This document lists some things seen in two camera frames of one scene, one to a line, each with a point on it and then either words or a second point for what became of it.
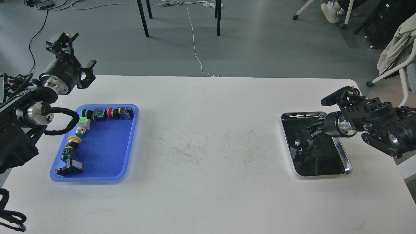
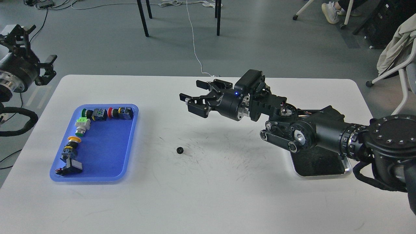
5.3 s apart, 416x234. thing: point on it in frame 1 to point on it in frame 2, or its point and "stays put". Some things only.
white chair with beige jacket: (399, 54) stays put
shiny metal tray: (312, 152) stays put
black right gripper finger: (304, 143) to (198, 105)
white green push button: (83, 124) stays put
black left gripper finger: (62, 47) to (17, 40)
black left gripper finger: (89, 77) to (44, 79)
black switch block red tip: (72, 167) stays put
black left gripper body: (62, 74) to (17, 71)
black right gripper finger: (316, 123) to (219, 86)
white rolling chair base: (343, 26) stays put
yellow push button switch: (70, 150) stays put
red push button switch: (125, 113) stays put
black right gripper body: (336, 126) to (232, 104)
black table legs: (145, 27) stays put
